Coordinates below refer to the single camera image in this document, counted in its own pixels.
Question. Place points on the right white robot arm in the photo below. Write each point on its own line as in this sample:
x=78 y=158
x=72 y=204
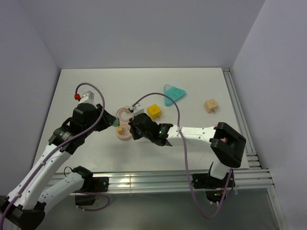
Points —
x=226 y=143

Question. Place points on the pink triangular power strip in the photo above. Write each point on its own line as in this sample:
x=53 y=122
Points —
x=221 y=131

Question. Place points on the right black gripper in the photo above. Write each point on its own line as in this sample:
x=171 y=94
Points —
x=135 y=134

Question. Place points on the yellow cube socket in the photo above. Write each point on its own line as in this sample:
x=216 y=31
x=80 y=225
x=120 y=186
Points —
x=154 y=112

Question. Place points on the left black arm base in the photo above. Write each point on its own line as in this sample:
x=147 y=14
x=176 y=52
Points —
x=93 y=189

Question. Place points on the beige cube socket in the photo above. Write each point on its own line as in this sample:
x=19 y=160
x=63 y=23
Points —
x=211 y=105

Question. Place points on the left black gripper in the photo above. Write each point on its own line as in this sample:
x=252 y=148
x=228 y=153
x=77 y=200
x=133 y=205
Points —
x=107 y=120

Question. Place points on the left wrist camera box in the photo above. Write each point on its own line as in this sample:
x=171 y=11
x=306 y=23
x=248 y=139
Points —
x=87 y=97

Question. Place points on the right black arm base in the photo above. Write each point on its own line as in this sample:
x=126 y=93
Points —
x=214 y=187

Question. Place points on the light yellow plug adapter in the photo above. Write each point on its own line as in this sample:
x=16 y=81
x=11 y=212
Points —
x=120 y=130

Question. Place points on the teal triangular power strip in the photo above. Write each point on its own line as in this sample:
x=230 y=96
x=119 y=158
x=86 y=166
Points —
x=173 y=94

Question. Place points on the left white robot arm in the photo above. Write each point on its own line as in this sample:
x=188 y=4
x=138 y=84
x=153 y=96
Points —
x=27 y=205

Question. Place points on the pink round power strip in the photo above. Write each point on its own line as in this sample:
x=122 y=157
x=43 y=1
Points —
x=127 y=135

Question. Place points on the green plug adapter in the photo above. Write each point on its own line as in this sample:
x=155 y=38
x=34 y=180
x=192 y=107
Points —
x=116 y=122

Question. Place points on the aluminium rail frame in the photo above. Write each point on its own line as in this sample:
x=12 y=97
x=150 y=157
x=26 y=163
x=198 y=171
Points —
x=139 y=166

